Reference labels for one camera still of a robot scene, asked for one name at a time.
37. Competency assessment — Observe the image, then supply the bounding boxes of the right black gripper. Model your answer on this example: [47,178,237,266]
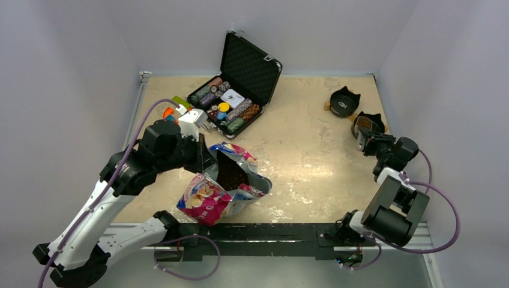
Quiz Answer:
[355,127,396,161]

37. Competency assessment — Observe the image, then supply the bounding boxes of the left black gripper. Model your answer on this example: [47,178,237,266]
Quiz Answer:
[154,130,218,173]

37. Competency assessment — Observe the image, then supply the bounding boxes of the pink blue pet food bag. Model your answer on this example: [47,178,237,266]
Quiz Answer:
[176,142,273,226]

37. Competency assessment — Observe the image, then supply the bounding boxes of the clear plastic scoop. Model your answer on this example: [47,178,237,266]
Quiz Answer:
[357,126,370,152]

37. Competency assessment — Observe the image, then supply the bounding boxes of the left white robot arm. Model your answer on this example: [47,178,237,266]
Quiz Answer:
[32,118,212,287]

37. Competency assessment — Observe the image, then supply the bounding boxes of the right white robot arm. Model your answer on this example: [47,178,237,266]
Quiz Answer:
[336,128,430,247]

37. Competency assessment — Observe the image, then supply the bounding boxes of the near black cat bowl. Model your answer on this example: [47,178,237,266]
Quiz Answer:
[351,111,387,139]

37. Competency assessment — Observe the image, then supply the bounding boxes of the black cat bowl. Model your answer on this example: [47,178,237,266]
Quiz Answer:
[351,111,387,139]
[330,86,361,118]

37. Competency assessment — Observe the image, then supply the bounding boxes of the orange toy piece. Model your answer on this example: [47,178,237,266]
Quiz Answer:
[163,107,175,121]

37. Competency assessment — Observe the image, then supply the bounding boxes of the far black cat bowl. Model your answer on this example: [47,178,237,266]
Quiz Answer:
[330,86,361,118]

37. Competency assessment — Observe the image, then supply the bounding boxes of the green toy piece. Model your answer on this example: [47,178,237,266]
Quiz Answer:
[172,96,193,110]

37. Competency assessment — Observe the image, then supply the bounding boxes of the yellow round chip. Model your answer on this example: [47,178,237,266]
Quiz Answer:
[218,102,230,113]

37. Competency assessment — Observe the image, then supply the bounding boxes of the wooden bowl stand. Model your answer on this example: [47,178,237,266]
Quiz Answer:
[324,101,388,124]

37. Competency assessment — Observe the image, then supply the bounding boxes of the white card box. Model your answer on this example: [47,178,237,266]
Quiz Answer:
[220,89,245,109]

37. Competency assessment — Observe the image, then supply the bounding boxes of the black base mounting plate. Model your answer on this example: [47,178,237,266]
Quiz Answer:
[152,223,374,262]

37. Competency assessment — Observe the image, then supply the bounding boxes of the black poker chip case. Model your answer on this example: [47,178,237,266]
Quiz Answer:
[186,31,283,139]

